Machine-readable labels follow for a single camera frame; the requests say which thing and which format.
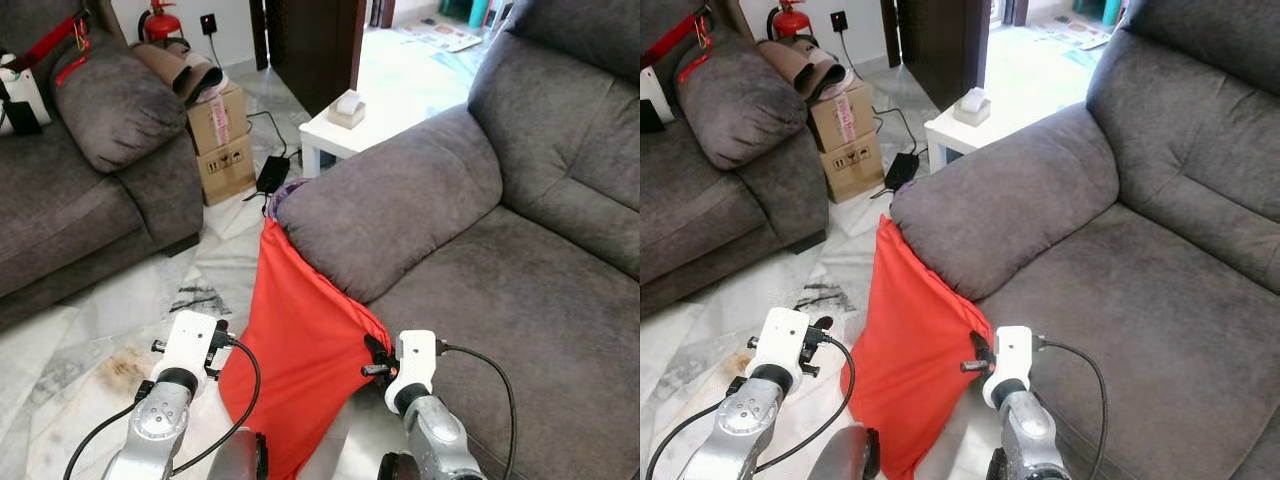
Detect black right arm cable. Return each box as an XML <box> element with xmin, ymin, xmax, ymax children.
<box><xmin>436</xmin><ymin>342</ymin><xmax>518</xmax><ymax>480</ymax></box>
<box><xmin>1033</xmin><ymin>337</ymin><xmax>1110</xmax><ymax>480</ymax></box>

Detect grey fabric sofa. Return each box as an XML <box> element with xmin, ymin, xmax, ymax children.
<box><xmin>640</xmin><ymin>0</ymin><xmax>832</xmax><ymax>318</ymax></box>
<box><xmin>0</xmin><ymin>0</ymin><xmax>207</xmax><ymax>332</ymax></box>

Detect cardboard box with pink tape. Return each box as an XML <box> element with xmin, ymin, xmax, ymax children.
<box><xmin>807</xmin><ymin>79</ymin><xmax>877</xmax><ymax>154</ymax></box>
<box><xmin>186</xmin><ymin>84</ymin><xmax>250</xmax><ymax>157</ymax></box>

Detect printed papers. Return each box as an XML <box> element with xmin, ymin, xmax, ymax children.
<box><xmin>398</xmin><ymin>18</ymin><xmax>483</xmax><ymax>53</ymax></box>
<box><xmin>1028</xmin><ymin>18</ymin><xmax>1113</xmax><ymax>52</ymax></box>

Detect robot left leg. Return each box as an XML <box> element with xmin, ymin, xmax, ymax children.
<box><xmin>204</xmin><ymin>429</ymin><xmax>270</xmax><ymax>480</ymax></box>
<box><xmin>804</xmin><ymin>427</ymin><xmax>882</xmax><ymax>480</ymax></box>

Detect red pillow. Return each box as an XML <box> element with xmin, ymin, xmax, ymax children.
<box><xmin>841</xmin><ymin>213</ymin><xmax>995</xmax><ymax>480</ymax></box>
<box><xmin>218</xmin><ymin>217</ymin><xmax>394</xmax><ymax>480</ymax></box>

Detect rolled brown mat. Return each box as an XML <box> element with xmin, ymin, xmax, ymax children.
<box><xmin>132</xmin><ymin>39</ymin><xmax>227</xmax><ymax>107</ymax></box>
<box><xmin>756</xmin><ymin>37</ymin><xmax>852</xmax><ymax>102</ymax></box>

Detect purple patterned fabric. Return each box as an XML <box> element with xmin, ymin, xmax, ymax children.
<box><xmin>264</xmin><ymin>179</ymin><xmax>308</xmax><ymax>218</ymax></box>

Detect white side table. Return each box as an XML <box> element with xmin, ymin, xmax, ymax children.
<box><xmin>299</xmin><ymin>55</ymin><xmax>493</xmax><ymax>180</ymax></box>
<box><xmin>924</xmin><ymin>55</ymin><xmax>1113</xmax><ymax>172</ymax></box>

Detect red fire extinguisher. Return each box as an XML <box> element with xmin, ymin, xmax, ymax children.
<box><xmin>767</xmin><ymin>0</ymin><xmax>814</xmax><ymax>42</ymax></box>
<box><xmin>139</xmin><ymin>0</ymin><xmax>187</xmax><ymax>47</ymax></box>

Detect black power adapter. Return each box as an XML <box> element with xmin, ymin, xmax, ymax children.
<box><xmin>884</xmin><ymin>151</ymin><xmax>922</xmax><ymax>192</ymax></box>
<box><xmin>255</xmin><ymin>154</ymin><xmax>292</xmax><ymax>195</ymax></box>

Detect beige tissue box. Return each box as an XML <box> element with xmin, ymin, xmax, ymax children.
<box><xmin>326</xmin><ymin>89</ymin><xmax>368</xmax><ymax>130</ymax></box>
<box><xmin>951</xmin><ymin>86</ymin><xmax>992</xmax><ymax>127</ymax></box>

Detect dark wooden door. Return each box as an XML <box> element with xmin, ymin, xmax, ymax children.
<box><xmin>249</xmin><ymin>0</ymin><xmax>367</xmax><ymax>117</ymax></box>
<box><xmin>881</xmin><ymin>0</ymin><xmax>992</xmax><ymax>112</ymax></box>

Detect dark grey two-seat sofa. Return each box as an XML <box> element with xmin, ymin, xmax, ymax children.
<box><xmin>889</xmin><ymin>0</ymin><xmax>1280</xmax><ymax>480</ymax></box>
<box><xmin>274</xmin><ymin>0</ymin><xmax>641</xmax><ymax>480</ymax></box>

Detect white and black device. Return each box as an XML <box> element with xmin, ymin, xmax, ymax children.
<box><xmin>640</xmin><ymin>64</ymin><xmax>677</xmax><ymax>133</ymax></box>
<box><xmin>0</xmin><ymin>54</ymin><xmax>53</xmax><ymax>138</ymax></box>

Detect red strap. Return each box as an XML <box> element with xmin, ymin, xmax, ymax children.
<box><xmin>640</xmin><ymin>8</ymin><xmax>714</xmax><ymax>87</ymax></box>
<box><xmin>24</xmin><ymin>9</ymin><xmax>93</xmax><ymax>88</ymax></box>

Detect cardboard box with black symbols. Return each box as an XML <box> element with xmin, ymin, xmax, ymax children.
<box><xmin>819</xmin><ymin>130</ymin><xmax>887</xmax><ymax>205</ymax></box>
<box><xmin>194</xmin><ymin>134</ymin><xmax>259</xmax><ymax>207</ymax></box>

